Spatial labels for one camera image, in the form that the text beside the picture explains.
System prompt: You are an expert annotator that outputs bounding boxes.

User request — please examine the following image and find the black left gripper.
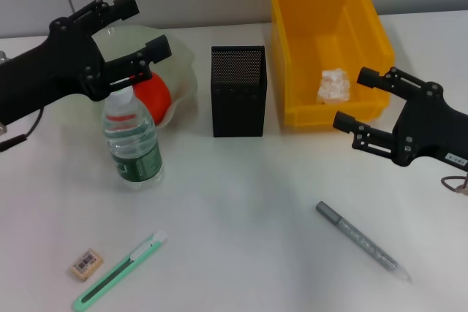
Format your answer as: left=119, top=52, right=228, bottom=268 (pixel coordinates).
left=0, top=0, right=140, bottom=126

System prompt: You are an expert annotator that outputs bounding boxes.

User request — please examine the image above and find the beige eraser with barcode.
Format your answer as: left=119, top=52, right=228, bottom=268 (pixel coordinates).
left=69, top=248, right=104, bottom=282

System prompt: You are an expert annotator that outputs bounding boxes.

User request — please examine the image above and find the clear green-label water bottle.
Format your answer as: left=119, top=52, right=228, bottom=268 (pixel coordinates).
left=102, top=88, right=165, bottom=191

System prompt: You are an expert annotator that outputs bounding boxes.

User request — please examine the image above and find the white paper ball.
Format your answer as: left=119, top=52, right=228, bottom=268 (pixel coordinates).
left=316, top=67, right=351, bottom=104

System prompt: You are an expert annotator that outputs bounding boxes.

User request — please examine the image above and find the silver grey pen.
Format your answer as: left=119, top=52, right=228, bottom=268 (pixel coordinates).
left=316, top=200, right=412, bottom=283

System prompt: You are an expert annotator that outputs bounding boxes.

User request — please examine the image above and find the black mesh pen holder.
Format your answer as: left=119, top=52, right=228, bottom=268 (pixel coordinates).
left=210, top=45, right=268, bottom=138

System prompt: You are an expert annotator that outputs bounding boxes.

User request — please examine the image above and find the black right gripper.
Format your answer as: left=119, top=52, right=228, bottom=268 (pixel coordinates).
left=332, top=66, right=468, bottom=172

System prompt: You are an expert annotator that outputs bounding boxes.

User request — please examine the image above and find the red-orange toy orange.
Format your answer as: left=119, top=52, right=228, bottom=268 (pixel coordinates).
left=132, top=72, right=173, bottom=126

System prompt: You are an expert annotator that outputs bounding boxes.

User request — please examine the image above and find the mint green utility knife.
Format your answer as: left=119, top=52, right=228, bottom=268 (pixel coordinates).
left=71, top=231, right=169, bottom=312

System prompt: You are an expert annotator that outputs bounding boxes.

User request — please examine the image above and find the yellow plastic bin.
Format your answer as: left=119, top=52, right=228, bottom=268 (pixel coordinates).
left=266, top=0, right=396, bottom=133

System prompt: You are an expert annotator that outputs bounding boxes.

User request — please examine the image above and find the green wavy glass fruit plate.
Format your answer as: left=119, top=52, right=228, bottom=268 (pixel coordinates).
left=47, top=26, right=200, bottom=132

